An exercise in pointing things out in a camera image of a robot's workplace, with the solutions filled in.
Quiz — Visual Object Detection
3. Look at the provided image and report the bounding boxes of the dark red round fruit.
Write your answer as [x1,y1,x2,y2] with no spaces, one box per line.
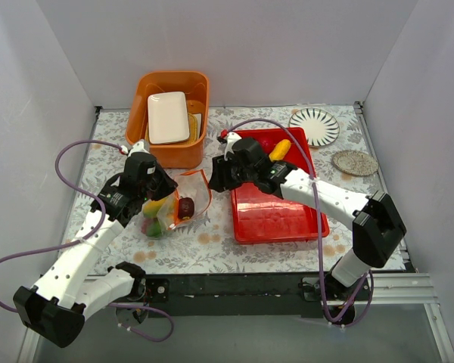
[259,138,274,150]

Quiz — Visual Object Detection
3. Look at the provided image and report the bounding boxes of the orange plastic bin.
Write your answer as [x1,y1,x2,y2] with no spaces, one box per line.
[126,70,210,169]

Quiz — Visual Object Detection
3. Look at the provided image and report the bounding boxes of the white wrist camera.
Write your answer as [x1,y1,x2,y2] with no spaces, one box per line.
[128,139,150,156]
[217,130,241,160]

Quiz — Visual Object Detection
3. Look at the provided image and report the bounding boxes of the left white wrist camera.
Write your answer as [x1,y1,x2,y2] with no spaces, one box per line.
[128,139,150,156]

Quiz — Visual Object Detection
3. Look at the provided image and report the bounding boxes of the aluminium frame rail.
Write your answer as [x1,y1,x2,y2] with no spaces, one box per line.
[33,273,440,307]

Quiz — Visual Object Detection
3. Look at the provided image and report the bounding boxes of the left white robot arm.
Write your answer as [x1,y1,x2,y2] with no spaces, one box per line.
[13,151,177,348]

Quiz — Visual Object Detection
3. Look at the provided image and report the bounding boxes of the yellow tray in bin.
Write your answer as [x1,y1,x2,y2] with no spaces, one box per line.
[145,113,200,145]

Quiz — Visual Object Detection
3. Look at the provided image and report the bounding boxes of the dark brown passion fruit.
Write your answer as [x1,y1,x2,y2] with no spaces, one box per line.
[177,197,195,220]

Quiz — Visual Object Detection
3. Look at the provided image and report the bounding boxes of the yellow elongated mango toy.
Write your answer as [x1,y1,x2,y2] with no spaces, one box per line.
[269,139,291,162]

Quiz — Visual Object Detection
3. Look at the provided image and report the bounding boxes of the speckled round coaster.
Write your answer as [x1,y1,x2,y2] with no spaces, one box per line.
[331,150,378,176]

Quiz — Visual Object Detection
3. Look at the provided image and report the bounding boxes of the white striped round plate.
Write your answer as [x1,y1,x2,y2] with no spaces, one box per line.
[288,107,341,148]

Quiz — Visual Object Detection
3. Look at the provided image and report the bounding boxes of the purple cable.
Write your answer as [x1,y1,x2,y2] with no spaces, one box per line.
[221,118,375,328]
[0,139,174,343]

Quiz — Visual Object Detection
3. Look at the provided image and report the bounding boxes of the green yellow papaya toy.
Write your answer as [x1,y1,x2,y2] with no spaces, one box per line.
[142,198,171,219]

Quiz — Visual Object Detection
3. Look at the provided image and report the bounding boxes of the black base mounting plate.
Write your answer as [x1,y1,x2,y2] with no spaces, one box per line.
[102,270,372,318]

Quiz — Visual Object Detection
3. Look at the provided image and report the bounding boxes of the orange green mango toy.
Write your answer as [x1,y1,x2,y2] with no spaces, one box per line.
[145,219,163,238]

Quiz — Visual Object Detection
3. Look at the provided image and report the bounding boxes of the red plastic tray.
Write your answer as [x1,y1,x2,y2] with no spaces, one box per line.
[231,127,318,245]

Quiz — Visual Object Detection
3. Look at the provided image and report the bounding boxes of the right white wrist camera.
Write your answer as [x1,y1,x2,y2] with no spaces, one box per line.
[217,130,241,160]

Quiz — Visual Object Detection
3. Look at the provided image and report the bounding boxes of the clear zip top bag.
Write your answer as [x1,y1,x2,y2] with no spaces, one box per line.
[140,169,212,239]

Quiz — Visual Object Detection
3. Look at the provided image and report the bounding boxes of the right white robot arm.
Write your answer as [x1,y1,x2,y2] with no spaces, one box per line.
[209,132,406,301]

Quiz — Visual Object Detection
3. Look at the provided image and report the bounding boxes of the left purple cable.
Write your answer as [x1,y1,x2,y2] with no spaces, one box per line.
[0,139,174,343]

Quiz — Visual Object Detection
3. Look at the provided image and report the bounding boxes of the purple grape bunch toy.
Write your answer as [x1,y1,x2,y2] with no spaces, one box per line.
[141,219,150,235]

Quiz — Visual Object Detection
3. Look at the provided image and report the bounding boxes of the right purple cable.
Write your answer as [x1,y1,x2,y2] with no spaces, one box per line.
[221,118,375,328]

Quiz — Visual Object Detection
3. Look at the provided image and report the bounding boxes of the white rectangular plate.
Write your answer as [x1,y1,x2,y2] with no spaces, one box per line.
[147,92,188,125]

